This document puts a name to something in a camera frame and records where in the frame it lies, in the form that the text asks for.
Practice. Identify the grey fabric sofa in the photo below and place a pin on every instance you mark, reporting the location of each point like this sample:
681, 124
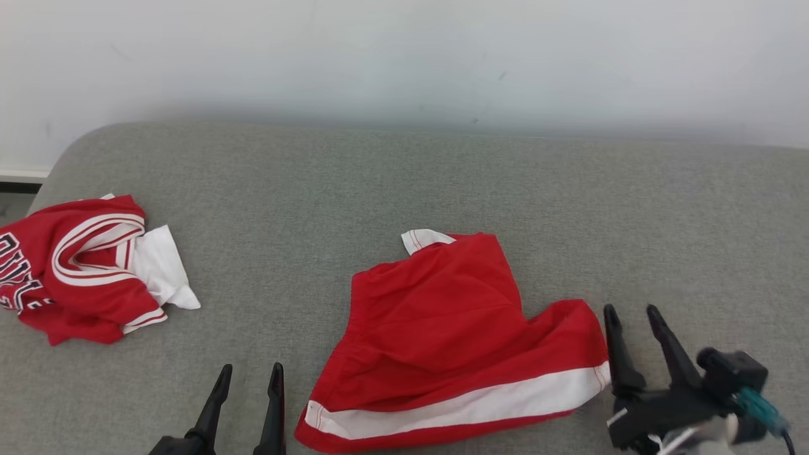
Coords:
379, 189

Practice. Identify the white baseboard strip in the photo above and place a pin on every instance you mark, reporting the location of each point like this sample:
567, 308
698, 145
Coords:
22, 174

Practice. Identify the red shorts with white stripe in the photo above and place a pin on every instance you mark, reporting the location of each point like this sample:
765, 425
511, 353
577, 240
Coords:
442, 328

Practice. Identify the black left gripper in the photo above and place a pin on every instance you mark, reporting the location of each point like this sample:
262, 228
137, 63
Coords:
180, 447

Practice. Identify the red basketball jersey white trim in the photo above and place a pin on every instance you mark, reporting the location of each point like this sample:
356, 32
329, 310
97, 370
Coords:
82, 297

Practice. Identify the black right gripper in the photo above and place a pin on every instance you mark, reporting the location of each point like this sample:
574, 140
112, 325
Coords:
676, 407

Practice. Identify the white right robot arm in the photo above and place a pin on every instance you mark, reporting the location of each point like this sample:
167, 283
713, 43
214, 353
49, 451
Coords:
708, 440

